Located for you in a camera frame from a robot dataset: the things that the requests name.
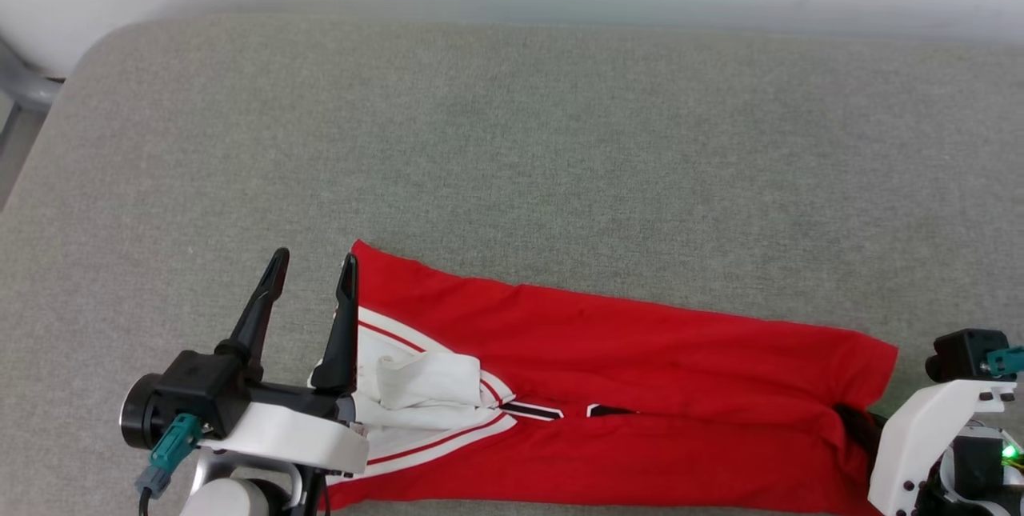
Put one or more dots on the teal left camera connector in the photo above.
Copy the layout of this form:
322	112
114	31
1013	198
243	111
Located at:
172	444

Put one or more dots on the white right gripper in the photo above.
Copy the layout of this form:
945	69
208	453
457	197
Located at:
912	452

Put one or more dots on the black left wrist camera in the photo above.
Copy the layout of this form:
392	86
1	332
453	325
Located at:
192	392

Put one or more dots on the red and white garment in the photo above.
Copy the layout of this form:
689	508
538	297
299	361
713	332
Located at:
640	356

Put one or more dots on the teal right camera connector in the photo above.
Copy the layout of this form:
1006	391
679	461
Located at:
1006	361

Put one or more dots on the teal camera connector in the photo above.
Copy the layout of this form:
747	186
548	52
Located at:
1006	361
172	444

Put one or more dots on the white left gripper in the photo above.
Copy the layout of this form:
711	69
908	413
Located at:
296	432

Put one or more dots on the grey metal frame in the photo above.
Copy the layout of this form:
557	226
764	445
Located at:
20	84

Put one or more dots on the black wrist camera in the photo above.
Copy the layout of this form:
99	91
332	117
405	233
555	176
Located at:
964	354
192	392

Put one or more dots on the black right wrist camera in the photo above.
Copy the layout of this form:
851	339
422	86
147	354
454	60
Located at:
964	354

